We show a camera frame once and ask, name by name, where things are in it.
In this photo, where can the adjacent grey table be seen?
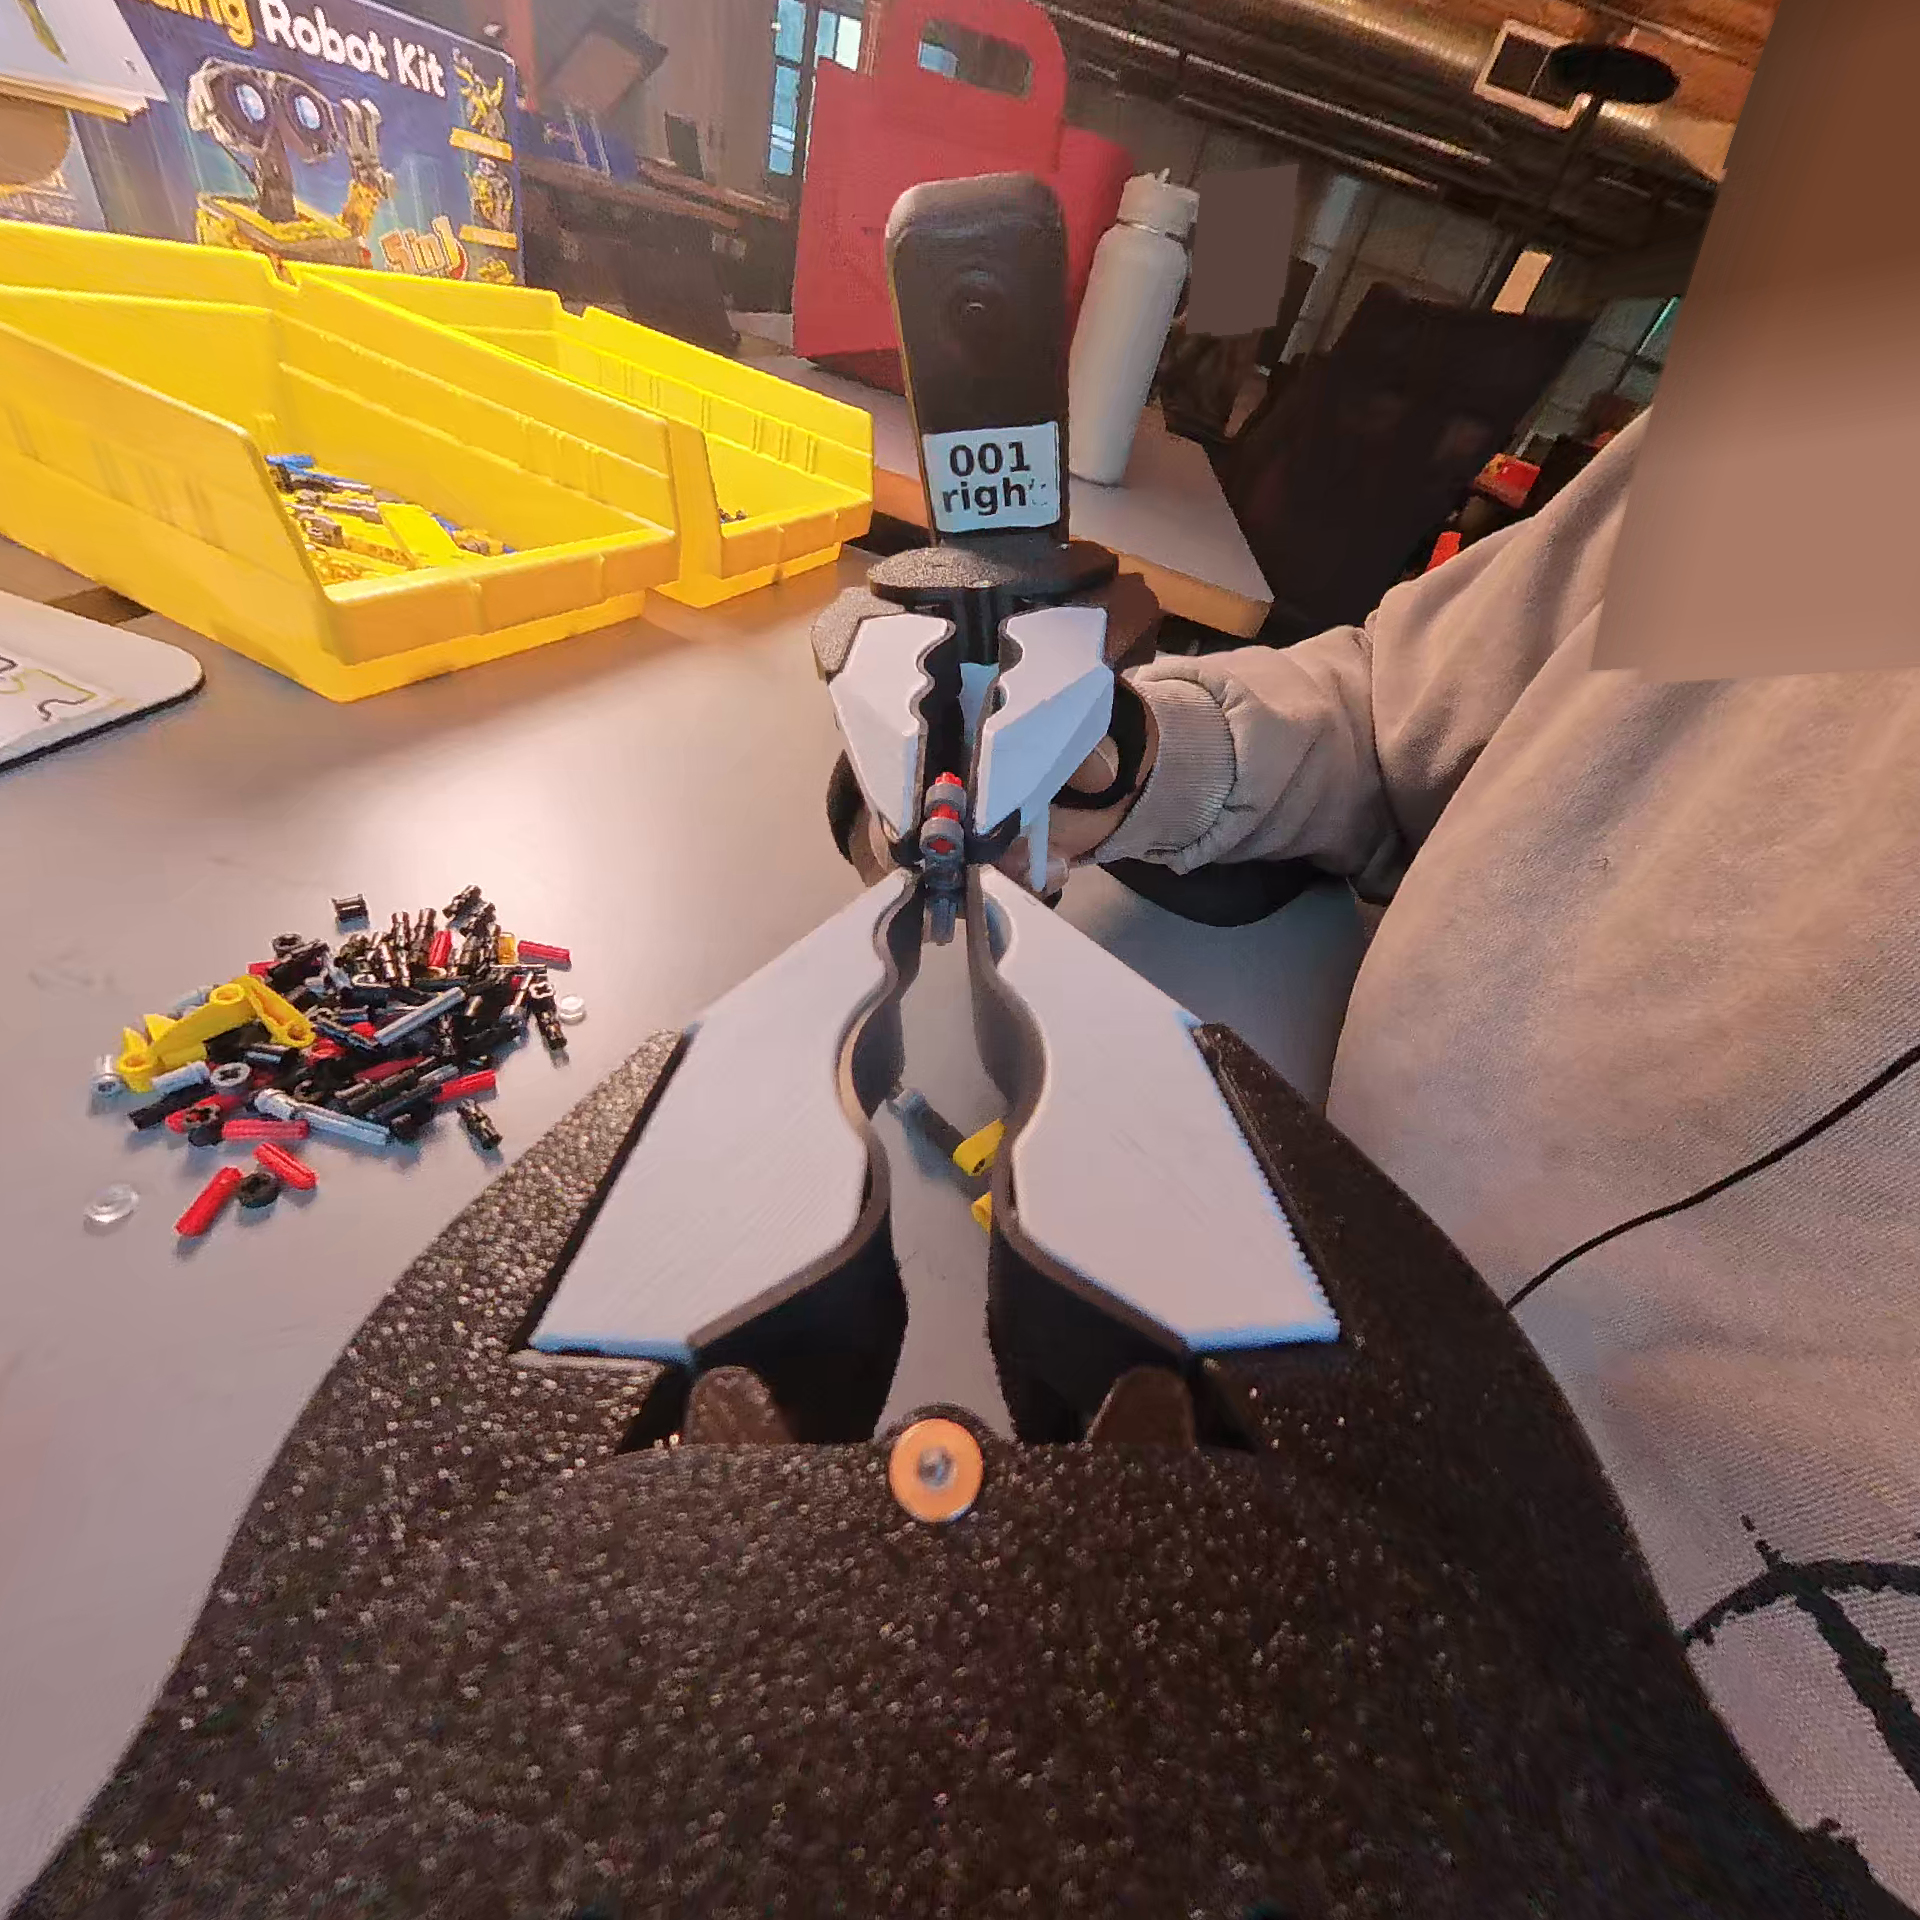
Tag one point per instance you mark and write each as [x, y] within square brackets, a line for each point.
[1200, 540]

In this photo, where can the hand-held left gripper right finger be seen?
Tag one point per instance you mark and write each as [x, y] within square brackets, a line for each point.
[1154, 1171]

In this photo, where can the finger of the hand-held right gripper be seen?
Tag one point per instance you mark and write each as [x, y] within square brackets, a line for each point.
[885, 704]
[1050, 704]

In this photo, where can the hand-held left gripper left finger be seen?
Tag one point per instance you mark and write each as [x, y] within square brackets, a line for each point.
[720, 1171]

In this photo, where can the red bag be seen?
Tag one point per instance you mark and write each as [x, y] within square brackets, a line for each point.
[870, 224]

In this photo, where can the heap of yellow building pieces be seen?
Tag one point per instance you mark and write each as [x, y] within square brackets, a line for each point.
[374, 524]

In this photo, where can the sticker sheet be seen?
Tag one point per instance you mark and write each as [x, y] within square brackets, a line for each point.
[44, 699]

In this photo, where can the small grey connector assembly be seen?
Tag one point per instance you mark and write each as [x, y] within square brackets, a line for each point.
[942, 825]

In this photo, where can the brown bag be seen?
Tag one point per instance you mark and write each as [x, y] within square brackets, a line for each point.
[1214, 382]

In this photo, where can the instruction booklet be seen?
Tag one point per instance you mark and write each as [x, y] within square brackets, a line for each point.
[74, 44]

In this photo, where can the robot kit box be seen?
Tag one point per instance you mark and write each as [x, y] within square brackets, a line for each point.
[374, 151]

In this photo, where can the person's right hand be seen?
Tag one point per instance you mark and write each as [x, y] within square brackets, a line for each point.
[1102, 818]

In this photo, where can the metal air duct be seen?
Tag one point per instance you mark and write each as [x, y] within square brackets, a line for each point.
[1351, 91]

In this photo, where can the black office chair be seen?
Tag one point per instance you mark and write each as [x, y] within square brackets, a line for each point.
[1395, 465]

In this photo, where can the white water bottle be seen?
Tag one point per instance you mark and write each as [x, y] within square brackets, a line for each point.
[1124, 330]

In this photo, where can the yellow storage bin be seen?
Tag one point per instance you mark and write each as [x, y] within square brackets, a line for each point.
[765, 524]
[374, 631]

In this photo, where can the pile of small building pieces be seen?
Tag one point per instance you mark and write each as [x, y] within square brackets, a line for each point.
[344, 1035]

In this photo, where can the yellow beam assembly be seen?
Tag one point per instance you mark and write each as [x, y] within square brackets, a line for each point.
[978, 1149]

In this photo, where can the person's right forearm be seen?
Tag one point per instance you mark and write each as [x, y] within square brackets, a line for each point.
[1351, 720]

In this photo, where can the person's beige sweatshirt torso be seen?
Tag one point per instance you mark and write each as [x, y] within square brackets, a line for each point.
[1651, 1125]

